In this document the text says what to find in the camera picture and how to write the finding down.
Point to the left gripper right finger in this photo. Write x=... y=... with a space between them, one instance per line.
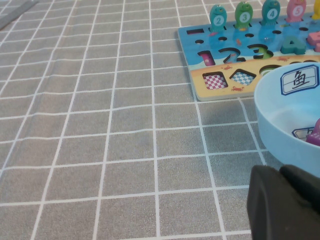
x=305 y=185

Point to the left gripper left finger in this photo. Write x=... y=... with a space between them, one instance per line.
x=275 y=212

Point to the light blue plastic bowl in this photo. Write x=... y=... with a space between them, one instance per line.
x=275 y=120

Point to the colourful wooden number puzzle board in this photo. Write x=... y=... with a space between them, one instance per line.
x=197 y=80

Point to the purple wooden fish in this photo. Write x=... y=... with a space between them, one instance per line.
x=313 y=138

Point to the teal wooden numeral 4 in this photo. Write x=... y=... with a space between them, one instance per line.
x=287 y=47

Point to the pink wooden numeral 5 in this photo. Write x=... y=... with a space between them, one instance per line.
x=313 y=37

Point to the pink wooden fish number 5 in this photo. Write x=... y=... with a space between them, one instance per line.
x=296 y=6

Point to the teal wooden fish number 4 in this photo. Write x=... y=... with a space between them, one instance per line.
x=271 y=7

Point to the green wooden fish number 3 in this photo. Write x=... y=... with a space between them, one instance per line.
x=243 y=11

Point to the teal wooden fish number 2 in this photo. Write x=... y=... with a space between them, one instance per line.
x=217 y=15

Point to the grey white checked tablecloth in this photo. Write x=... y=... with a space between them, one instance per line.
x=100 y=125

